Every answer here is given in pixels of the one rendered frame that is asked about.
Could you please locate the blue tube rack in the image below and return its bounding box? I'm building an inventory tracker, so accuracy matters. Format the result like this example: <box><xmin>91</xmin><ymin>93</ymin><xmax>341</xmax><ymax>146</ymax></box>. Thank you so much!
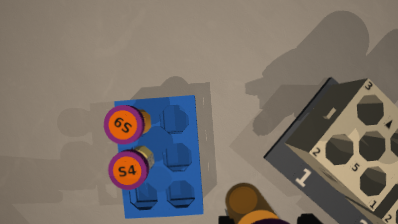
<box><xmin>114</xmin><ymin>95</ymin><xmax>203</xmax><ymax>218</ymax></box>

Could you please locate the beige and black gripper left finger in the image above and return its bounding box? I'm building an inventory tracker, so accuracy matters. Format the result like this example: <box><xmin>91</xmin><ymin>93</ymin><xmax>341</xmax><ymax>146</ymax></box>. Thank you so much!
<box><xmin>218</xmin><ymin>216</ymin><xmax>235</xmax><ymax>224</ymax></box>

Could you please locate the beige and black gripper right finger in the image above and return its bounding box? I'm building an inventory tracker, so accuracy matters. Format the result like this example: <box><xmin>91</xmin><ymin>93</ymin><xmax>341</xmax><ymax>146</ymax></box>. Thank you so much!
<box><xmin>297</xmin><ymin>213</ymin><xmax>323</xmax><ymax>224</ymax></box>

